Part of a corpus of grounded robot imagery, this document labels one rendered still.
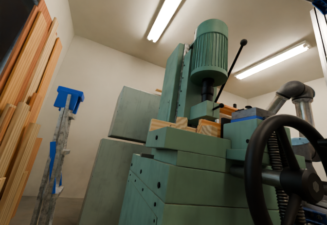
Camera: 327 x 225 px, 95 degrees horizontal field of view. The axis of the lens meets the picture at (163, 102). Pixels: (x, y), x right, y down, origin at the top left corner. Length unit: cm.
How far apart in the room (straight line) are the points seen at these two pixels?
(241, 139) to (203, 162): 14
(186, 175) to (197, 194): 6
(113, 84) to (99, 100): 42
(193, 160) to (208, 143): 7
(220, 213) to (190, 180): 12
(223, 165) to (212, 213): 13
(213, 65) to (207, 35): 17
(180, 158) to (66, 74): 289
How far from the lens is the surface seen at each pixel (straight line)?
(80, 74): 316
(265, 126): 37
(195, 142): 47
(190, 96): 79
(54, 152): 118
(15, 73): 176
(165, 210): 45
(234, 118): 58
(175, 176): 44
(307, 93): 145
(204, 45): 80
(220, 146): 52
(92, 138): 289
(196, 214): 49
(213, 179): 51
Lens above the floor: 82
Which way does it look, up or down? 19 degrees up
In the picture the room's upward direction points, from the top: 9 degrees clockwise
